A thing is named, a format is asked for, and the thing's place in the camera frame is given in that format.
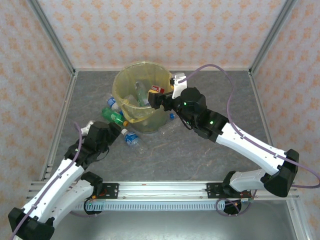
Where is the yellow transparent bin liner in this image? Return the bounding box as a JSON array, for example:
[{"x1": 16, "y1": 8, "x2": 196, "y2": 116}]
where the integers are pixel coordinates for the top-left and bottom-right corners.
[{"x1": 111, "y1": 60, "x2": 176, "y2": 123}]

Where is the aluminium frame post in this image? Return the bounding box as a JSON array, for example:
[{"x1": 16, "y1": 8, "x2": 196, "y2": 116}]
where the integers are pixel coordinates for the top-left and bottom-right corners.
[
  {"x1": 26, "y1": 0, "x2": 77, "y2": 77},
  {"x1": 248, "y1": 0, "x2": 298, "y2": 75}
]

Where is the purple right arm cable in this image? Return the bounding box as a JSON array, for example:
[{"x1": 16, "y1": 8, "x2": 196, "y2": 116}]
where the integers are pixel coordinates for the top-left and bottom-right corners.
[{"x1": 184, "y1": 64, "x2": 320, "y2": 217}]

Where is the grey metal panel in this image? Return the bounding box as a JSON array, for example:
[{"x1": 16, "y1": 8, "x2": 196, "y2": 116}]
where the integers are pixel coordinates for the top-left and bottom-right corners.
[{"x1": 49, "y1": 209, "x2": 308, "y2": 240}]

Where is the aluminium table edge profile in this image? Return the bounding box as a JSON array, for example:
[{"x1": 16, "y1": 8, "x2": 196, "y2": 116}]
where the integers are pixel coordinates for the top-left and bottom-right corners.
[
  {"x1": 248, "y1": 69, "x2": 308, "y2": 240},
  {"x1": 39, "y1": 71, "x2": 78, "y2": 182}
]

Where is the grey slotted cable duct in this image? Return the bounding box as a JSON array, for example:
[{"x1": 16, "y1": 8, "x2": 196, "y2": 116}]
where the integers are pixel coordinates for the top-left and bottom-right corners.
[{"x1": 74, "y1": 201, "x2": 226, "y2": 211}]

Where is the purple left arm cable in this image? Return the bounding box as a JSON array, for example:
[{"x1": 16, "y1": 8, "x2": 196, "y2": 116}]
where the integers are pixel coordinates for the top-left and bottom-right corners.
[{"x1": 9, "y1": 121, "x2": 98, "y2": 240}]

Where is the olive plastic bin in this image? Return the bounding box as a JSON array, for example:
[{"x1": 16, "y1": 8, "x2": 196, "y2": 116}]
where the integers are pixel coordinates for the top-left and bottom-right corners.
[{"x1": 112, "y1": 61, "x2": 175, "y2": 135}]

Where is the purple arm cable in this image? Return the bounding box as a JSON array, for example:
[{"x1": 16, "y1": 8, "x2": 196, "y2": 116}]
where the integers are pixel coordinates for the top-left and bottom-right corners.
[
  {"x1": 9, "y1": 121, "x2": 98, "y2": 240},
  {"x1": 184, "y1": 64, "x2": 320, "y2": 217}
]

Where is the clear bottle blue label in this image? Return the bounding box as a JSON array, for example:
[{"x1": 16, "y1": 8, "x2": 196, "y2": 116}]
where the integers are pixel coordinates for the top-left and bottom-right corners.
[
  {"x1": 106, "y1": 96, "x2": 121, "y2": 111},
  {"x1": 121, "y1": 128, "x2": 149, "y2": 154}
]

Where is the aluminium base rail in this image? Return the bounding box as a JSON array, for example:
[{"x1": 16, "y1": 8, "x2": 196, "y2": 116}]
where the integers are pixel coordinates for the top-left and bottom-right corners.
[{"x1": 27, "y1": 181, "x2": 301, "y2": 201}]

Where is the green bottle orange cap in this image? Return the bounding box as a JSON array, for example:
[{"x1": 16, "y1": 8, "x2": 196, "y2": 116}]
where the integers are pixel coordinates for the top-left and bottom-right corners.
[{"x1": 101, "y1": 106, "x2": 129, "y2": 127}]

